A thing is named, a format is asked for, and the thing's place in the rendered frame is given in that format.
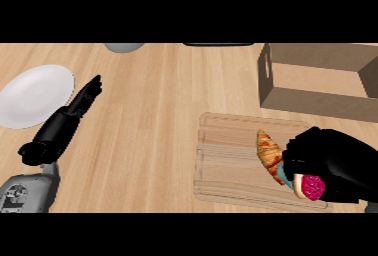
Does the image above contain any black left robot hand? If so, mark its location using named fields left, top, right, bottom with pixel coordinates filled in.
left=18, top=74, right=104, bottom=167

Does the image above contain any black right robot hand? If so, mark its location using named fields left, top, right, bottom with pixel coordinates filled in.
left=283, top=126, right=378, bottom=205

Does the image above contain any pink frosted cupcake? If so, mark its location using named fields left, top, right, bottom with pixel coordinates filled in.
left=277, top=163, right=328, bottom=202

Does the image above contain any wooden cutting board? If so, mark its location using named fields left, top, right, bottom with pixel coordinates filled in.
left=193, top=112, right=334, bottom=213

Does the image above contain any brown cardboard box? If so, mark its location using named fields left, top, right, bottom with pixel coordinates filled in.
left=258, top=43, right=378, bottom=123

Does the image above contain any white oval plate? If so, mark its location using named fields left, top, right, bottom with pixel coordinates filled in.
left=0, top=64, right=77, bottom=130

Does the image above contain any golden brown croissant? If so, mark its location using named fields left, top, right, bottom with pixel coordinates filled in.
left=256, top=128, right=289, bottom=187

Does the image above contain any grey round object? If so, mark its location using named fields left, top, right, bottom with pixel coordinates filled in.
left=103, top=43, right=147, bottom=54

